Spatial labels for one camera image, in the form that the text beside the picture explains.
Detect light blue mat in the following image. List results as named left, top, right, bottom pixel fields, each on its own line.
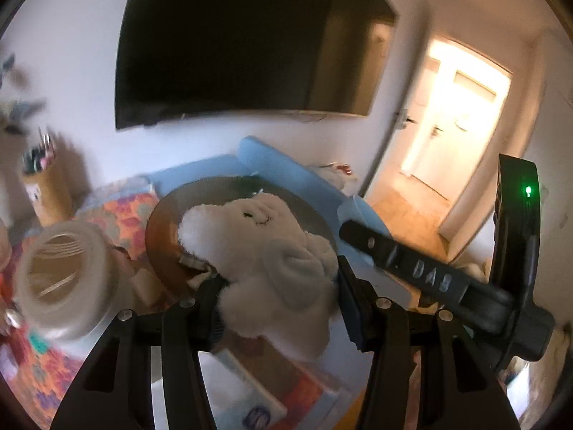
left=148, top=137, right=390, bottom=256

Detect translucent plastic jar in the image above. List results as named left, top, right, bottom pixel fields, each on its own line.
left=17, top=220, right=124, bottom=343

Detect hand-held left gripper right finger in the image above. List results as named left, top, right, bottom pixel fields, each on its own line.
left=336, top=255, right=522, bottom=430

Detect white plush toy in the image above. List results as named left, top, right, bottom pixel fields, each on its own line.
left=178, top=192, right=340, bottom=363

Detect black wall television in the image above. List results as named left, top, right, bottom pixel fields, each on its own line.
left=114, top=0, right=399, bottom=132

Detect bundle of pens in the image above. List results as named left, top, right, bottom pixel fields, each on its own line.
left=22, top=126, right=57, bottom=173

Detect white red fabric item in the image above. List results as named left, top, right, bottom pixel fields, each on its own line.
left=313, top=161, right=359, bottom=189

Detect white door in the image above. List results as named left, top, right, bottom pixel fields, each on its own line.
left=394, top=40, right=513, bottom=200

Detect beige zip purse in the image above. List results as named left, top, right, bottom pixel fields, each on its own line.
left=130, top=266, right=166, bottom=307

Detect floral woven cloth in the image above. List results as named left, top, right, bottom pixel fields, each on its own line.
left=0, top=183, right=162, bottom=430

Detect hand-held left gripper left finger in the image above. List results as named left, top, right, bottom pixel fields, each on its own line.
left=51, top=273, right=225, bottom=430

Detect white tissue pack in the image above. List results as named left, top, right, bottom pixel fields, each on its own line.
left=210, top=349, right=287, bottom=430

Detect round brown bowl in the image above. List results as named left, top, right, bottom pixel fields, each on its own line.
left=144, top=177, right=334, bottom=305

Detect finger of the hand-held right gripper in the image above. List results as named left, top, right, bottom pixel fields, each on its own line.
left=338, top=219, right=513, bottom=334

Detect orange book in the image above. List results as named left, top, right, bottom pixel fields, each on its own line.
left=251, top=340, right=354, bottom=430

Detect bamboo pen holder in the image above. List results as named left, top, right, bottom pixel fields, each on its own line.
left=21, top=154, right=74, bottom=227

